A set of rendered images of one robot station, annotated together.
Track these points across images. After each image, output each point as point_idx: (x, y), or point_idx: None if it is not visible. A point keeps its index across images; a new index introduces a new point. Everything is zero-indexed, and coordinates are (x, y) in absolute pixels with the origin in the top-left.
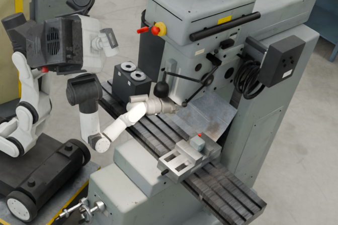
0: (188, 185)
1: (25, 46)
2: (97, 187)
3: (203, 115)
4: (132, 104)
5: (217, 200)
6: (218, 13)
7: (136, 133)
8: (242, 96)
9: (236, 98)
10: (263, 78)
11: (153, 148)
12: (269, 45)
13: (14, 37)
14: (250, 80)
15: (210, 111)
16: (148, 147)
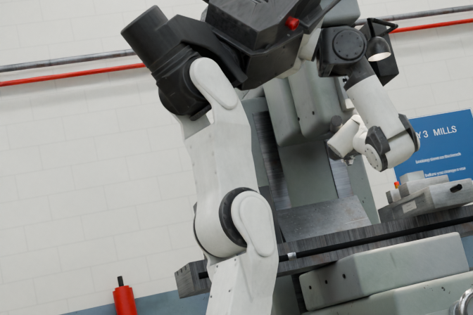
0: (471, 217)
1: (207, 41)
2: (426, 291)
3: None
4: (343, 127)
5: None
6: None
7: (341, 242)
8: (348, 169)
9: (342, 179)
10: (386, 66)
11: (385, 228)
12: (366, 24)
13: (182, 31)
14: None
15: (331, 226)
16: (376, 240)
